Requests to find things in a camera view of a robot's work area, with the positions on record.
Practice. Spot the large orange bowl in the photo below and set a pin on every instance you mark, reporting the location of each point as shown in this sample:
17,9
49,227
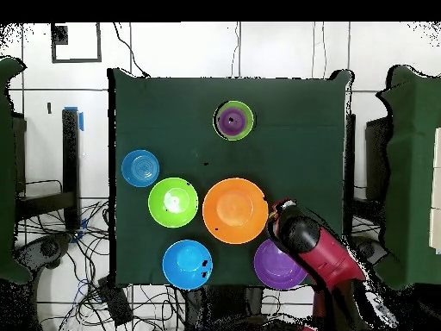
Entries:
234,210

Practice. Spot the small ribbed green bowl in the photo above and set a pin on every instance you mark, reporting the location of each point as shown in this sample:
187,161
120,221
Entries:
249,120

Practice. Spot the purple cup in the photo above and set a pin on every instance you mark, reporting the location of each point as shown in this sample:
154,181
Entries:
227,127

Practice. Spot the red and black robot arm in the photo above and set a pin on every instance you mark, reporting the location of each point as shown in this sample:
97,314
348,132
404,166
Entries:
324,255

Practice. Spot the purple bowl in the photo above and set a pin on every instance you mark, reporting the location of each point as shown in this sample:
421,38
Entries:
272,269

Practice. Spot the black stand beam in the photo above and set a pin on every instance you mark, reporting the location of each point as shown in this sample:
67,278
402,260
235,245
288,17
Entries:
350,155

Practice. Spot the black chair base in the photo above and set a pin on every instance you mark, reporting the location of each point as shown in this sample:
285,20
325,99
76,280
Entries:
48,248
370,250

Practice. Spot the deep blue bowl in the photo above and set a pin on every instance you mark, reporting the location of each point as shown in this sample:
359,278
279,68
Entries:
186,265

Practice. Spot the large green bowl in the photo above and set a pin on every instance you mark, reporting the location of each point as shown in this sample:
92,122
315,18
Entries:
168,207

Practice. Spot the dark green tablecloth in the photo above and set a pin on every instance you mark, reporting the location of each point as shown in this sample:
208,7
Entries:
206,113

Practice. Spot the green cloth side table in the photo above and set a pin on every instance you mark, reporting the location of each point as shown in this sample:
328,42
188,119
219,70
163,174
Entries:
413,172
7,172

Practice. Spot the shallow blue bowl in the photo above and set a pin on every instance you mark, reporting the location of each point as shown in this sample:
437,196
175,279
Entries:
140,168

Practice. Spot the white box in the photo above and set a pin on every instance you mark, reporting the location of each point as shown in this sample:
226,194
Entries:
437,189

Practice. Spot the black power strip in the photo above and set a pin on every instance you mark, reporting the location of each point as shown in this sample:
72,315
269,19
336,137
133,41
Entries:
115,303

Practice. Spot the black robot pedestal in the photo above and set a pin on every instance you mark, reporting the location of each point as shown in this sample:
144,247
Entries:
224,310

